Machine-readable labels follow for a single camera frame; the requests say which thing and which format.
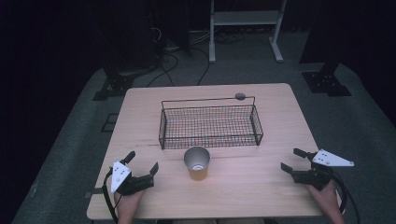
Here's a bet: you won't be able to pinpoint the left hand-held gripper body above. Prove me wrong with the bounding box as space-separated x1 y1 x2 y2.
110 161 156 197

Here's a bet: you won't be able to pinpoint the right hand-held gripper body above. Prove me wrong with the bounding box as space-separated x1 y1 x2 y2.
292 148 355 191

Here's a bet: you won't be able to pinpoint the person's left hand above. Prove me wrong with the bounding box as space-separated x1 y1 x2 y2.
113 189 146 216

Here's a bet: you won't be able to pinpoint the person's right hand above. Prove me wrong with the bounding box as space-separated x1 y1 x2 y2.
305 179 343 216

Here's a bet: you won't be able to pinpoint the black stand base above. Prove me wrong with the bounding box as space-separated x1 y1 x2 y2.
92 65 135 102
301 61 353 98

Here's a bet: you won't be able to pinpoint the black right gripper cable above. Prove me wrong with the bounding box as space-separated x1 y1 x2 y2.
332 172 362 224

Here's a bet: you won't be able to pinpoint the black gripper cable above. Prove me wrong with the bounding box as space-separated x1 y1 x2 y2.
332 172 362 224
102 167 120 224

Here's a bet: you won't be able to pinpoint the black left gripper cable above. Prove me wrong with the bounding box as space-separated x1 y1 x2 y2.
102 167 120 224

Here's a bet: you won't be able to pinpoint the black square floor frame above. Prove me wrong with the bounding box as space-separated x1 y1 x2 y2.
100 113 120 133

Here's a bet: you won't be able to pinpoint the black wire basket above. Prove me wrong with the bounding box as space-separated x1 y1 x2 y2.
158 95 264 150

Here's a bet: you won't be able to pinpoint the black floor cables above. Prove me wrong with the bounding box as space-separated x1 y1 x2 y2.
145 27 247 88

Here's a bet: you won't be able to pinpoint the white metal desk frame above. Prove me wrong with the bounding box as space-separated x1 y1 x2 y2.
208 0 288 64

